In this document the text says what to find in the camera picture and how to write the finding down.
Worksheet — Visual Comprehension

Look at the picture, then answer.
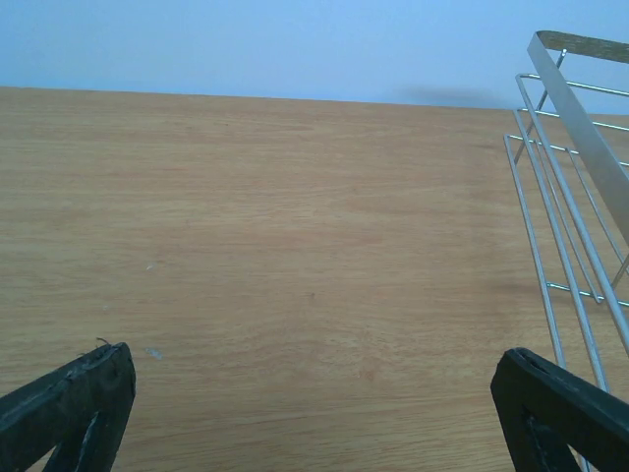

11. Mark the metal wire dish rack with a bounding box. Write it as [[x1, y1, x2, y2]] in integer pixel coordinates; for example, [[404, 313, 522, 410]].
[[503, 30, 628, 398]]

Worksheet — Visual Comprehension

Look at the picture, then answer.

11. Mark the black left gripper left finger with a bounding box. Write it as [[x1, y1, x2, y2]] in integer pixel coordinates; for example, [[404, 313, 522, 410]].
[[1, 342, 137, 471]]

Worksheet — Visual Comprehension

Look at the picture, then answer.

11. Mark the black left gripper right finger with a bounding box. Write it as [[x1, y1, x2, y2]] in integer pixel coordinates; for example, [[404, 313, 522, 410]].
[[490, 347, 628, 471]]

